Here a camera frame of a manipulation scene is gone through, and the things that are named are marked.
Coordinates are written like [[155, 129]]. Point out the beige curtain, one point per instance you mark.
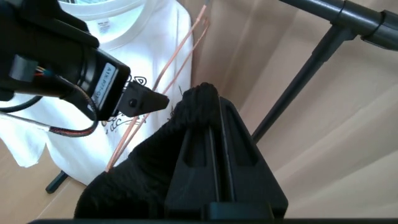
[[326, 124]]

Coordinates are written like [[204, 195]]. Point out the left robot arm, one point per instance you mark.
[[31, 15]]

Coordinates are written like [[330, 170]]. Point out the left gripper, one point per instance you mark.
[[62, 68]]

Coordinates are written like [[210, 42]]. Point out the black clothes rack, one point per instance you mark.
[[357, 15]]

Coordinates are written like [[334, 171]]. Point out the pink clothes hanger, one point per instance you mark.
[[179, 46]]

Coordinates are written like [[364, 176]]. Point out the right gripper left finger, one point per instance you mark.
[[189, 186]]

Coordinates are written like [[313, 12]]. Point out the black shorts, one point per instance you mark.
[[140, 180]]

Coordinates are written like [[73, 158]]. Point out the white printed t-shirt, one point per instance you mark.
[[149, 40]]

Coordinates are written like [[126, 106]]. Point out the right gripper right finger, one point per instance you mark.
[[255, 186]]

